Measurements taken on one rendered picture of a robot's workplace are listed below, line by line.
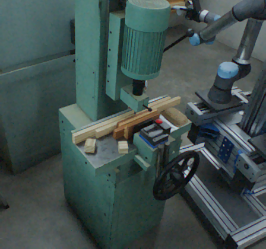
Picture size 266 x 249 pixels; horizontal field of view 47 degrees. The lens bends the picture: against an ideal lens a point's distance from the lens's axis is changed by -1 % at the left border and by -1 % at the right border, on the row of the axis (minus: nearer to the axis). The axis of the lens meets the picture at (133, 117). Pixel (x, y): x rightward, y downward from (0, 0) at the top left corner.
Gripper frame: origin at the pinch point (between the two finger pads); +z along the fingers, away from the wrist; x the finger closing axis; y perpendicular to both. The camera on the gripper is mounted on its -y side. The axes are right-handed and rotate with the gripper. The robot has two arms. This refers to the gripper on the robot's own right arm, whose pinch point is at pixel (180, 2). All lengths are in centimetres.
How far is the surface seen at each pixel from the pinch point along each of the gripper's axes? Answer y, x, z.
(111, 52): -13, -88, -37
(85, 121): 30, -102, -27
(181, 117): 22, -66, -65
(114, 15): -30, -86, -37
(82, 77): 8, -94, -18
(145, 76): -10, -87, -58
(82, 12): -26, -89, -17
